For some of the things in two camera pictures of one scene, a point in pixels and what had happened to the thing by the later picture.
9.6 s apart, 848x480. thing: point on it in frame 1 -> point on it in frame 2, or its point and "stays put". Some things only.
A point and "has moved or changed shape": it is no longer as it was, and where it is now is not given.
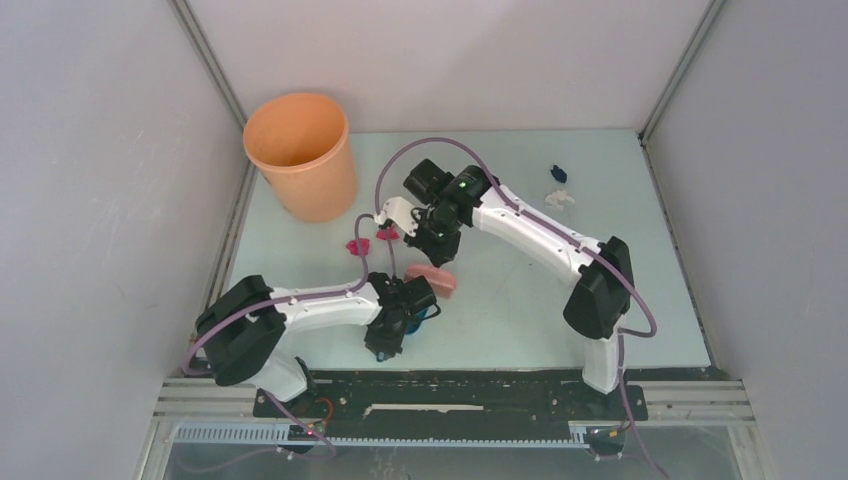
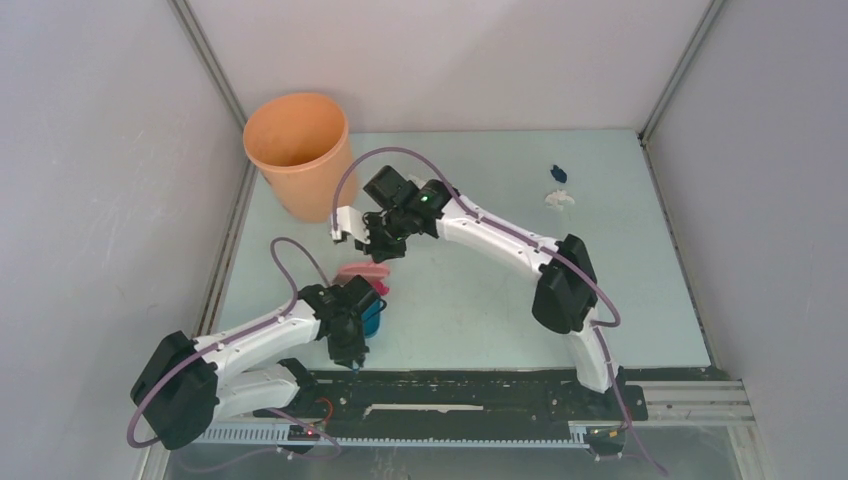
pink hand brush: [442, 281] -> [371, 271]
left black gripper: [389, 346] -> [353, 353]
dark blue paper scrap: [558, 174] stays put
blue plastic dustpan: [412, 323] has moved or changed shape
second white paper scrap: [555, 199] stays put
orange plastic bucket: [301, 144] stays put
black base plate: [469, 396] stays put
